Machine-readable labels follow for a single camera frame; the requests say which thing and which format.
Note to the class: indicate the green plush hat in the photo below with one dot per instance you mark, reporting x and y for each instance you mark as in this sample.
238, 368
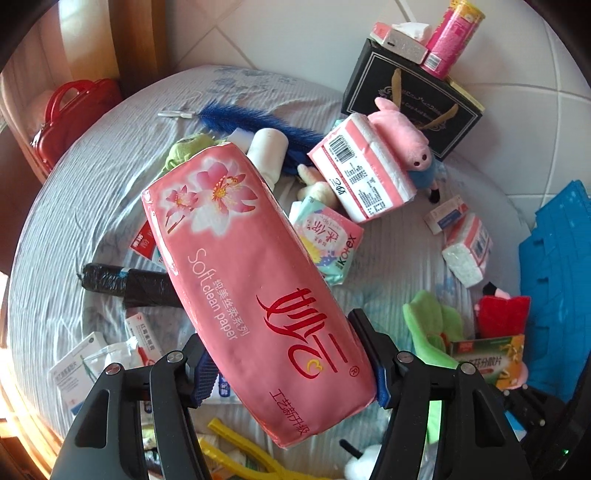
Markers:
433, 327

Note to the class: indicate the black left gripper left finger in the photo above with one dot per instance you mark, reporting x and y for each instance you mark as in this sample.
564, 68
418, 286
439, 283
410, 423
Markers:
105, 439

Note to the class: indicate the black gift bag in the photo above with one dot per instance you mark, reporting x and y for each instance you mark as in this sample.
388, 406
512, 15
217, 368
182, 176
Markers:
444, 113

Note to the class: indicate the green cloth pouch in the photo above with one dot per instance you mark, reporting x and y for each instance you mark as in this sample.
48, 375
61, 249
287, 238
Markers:
186, 148

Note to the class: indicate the red white medicine box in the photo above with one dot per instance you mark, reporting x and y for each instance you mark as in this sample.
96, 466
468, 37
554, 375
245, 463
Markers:
144, 245

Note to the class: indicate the blue plastic crate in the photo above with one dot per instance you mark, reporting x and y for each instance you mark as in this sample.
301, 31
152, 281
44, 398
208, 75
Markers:
555, 275

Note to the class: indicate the pink soft tissue pack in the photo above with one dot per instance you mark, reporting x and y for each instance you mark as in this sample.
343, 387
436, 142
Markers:
255, 298

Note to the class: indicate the white plush toy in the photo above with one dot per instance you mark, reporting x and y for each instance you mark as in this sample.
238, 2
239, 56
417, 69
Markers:
362, 462

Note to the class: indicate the small tissue packet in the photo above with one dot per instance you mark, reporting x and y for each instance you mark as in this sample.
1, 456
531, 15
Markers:
467, 249

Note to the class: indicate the red ointment box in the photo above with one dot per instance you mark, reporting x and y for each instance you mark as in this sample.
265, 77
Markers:
147, 345

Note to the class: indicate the white green medicine box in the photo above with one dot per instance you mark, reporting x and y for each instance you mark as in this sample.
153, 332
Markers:
72, 377

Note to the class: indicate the Kotex pad pack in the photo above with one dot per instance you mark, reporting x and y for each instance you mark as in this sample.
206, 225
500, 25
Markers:
330, 238

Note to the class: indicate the black garbage bag roll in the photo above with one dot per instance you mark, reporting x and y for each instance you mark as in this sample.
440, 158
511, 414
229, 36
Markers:
135, 287

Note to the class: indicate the red handbag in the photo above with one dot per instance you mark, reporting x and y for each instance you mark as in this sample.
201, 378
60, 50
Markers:
70, 111

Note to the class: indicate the small pink white box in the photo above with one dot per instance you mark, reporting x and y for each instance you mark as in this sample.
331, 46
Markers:
407, 40

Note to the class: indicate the white bottle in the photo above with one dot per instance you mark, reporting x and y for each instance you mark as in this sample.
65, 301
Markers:
266, 152

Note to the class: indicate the small white blue box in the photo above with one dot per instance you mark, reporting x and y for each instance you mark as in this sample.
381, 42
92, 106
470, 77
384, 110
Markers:
446, 214

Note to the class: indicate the pink white tissue bundle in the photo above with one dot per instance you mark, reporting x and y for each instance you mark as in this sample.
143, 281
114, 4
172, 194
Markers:
361, 171

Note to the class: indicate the pink pig plush blue shirt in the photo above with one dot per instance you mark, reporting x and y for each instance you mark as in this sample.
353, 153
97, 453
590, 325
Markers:
408, 145

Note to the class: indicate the pink pig plush red dress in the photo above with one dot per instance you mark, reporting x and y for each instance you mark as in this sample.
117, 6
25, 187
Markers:
498, 314

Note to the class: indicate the green orange medicine box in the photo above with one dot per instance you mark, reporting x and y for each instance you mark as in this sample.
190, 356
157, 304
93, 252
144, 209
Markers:
499, 360

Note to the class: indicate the pink cylindrical can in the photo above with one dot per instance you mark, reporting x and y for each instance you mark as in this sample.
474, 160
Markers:
460, 22

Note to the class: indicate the blue feather duster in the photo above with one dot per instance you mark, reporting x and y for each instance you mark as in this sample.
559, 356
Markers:
226, 118

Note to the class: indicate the yellow plastic clip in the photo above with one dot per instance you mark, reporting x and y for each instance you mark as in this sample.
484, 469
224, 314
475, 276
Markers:
272, 469

